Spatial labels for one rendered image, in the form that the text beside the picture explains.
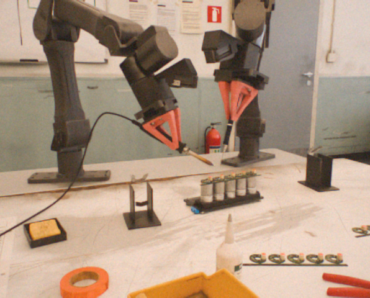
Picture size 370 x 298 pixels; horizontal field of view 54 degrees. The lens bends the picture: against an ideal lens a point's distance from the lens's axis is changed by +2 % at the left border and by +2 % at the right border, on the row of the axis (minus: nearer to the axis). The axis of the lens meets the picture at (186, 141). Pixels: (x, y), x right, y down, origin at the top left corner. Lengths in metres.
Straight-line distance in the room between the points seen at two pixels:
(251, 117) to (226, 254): 0.68
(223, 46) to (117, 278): 0.43
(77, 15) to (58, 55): 0.13
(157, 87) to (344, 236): 0.43
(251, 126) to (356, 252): 0.57
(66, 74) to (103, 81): 2.32
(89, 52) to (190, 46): 0.93
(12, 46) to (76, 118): 2.31
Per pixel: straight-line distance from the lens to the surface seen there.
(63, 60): 0.95
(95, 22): 0.81
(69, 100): 0.94
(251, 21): 0.69
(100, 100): 3.27
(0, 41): 3.22
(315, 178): 0.92
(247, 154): 1.14
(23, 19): 3.23
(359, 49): 4.69
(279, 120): 3.97
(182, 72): 0.71
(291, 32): 4.01
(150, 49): 0.69
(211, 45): 0.70
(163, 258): 0.57
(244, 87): 0.74
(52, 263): 0.59
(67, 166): 0.97
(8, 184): 1.02
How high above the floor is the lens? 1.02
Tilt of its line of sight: 10 degrees down
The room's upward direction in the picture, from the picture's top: straight up
